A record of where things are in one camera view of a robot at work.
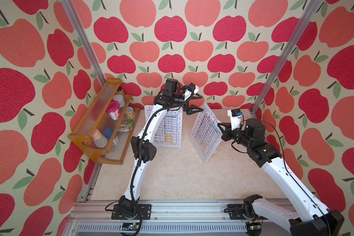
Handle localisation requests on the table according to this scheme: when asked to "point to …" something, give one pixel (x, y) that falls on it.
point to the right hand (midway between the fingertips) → (220, 126)
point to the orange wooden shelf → (106, 127)
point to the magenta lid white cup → (113, 110)
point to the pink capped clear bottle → (99, 140)
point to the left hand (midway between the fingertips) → (202, 105)
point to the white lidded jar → (119, 98)
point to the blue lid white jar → (107, 133)
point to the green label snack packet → (128, 126)
